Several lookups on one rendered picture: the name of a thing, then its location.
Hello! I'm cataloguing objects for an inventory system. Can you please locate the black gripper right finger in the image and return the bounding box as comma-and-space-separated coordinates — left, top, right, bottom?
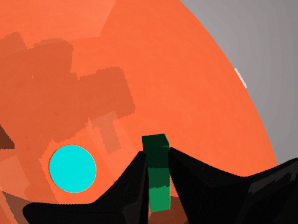
168, 147, 298, 224

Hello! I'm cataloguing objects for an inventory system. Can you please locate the green rectangular post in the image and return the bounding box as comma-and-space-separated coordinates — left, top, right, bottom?
142, 133, 170, 212

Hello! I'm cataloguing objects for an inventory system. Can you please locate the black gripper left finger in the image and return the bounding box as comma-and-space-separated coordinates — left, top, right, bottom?
23, 151, 149, 224

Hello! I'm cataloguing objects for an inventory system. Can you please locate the cyan circle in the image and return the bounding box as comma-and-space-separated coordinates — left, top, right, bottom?
49, 145, 97, 193

